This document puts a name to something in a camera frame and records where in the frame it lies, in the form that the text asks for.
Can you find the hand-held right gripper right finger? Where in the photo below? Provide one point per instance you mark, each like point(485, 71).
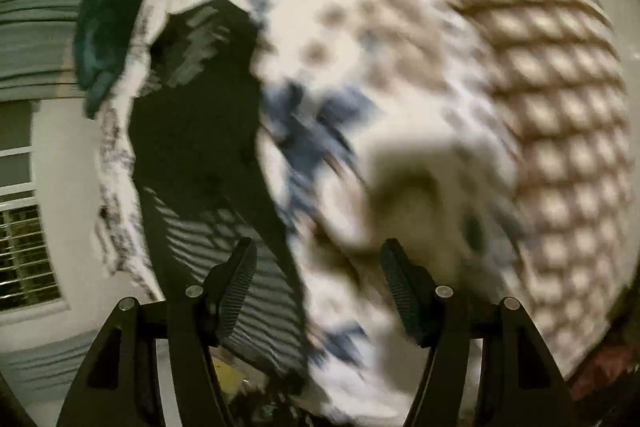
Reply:
point(402, 297)

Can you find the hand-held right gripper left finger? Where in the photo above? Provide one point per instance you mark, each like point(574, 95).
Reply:
point(234, 297)

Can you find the dark striped garment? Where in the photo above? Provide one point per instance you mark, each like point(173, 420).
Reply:
point(200, 147)

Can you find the window with white blinds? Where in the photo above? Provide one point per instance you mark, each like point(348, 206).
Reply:
point(25, 252)

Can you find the patterned white bedspread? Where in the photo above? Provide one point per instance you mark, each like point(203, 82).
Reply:
point(410, 72)

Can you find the dark green cloth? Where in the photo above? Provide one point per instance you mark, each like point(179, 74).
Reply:
point(107, 17)

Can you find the grey curtain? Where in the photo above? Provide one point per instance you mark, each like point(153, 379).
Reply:
point(37, 42)

